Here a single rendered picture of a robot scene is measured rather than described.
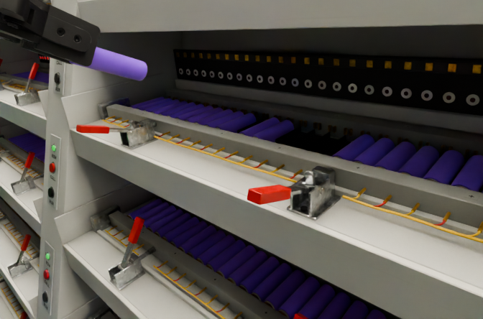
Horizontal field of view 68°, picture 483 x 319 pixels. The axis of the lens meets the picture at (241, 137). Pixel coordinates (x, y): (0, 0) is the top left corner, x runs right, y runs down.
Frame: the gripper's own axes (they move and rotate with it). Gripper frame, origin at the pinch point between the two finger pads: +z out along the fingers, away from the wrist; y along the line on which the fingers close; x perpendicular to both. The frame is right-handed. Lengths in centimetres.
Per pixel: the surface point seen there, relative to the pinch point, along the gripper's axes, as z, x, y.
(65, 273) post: 20.8, 32.9, 27.0
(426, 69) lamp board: 26.8, -8.0, -18.4
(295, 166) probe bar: 18.4, 4.9, -11.8
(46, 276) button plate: 20, 35, 31
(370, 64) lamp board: 26.8, -8.2, -12.6
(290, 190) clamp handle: 11.4, 6.5, -16.0
